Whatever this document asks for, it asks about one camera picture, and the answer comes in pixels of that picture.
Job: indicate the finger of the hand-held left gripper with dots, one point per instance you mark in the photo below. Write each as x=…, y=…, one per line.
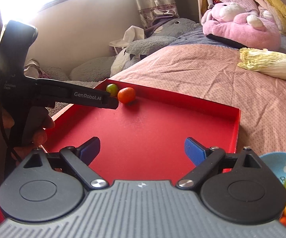
x=110, y=103

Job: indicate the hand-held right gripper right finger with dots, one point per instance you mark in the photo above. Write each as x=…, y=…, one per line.
x=195, y=151

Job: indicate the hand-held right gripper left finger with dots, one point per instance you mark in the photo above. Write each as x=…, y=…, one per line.
x=90, y=151

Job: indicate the large orange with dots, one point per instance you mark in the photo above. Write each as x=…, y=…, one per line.
x=126, y=95

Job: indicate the red tray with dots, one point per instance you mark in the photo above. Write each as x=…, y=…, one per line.
x=145, y=129

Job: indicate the blue flower bowl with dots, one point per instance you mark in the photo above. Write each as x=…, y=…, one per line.
x=274, y=161

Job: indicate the red strawberry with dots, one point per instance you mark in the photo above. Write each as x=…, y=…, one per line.
x=284, y=222

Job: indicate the person's left hand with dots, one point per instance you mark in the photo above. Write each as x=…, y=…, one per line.
x=46, y=124

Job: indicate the white tote bag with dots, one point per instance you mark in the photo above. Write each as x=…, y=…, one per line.
x=133, y=34

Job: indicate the grey plush toy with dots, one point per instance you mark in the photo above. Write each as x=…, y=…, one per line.
x=152, y=44

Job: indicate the pink dotted bedspread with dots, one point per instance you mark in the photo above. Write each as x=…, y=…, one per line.
x=195, y=74

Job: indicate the grey blanket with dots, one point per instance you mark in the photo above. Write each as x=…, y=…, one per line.
x=190, y=38

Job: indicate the beige purple patterned curtain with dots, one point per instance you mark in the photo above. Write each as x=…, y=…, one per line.
x=152, y=0

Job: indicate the napa cabbage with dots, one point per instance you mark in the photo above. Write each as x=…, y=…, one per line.
x=269, y=64

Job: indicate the pink plush toy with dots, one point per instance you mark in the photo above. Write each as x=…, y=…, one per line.
x=244, y=27

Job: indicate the yellow plush toy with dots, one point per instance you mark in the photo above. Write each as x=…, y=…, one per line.
x=276, y=7

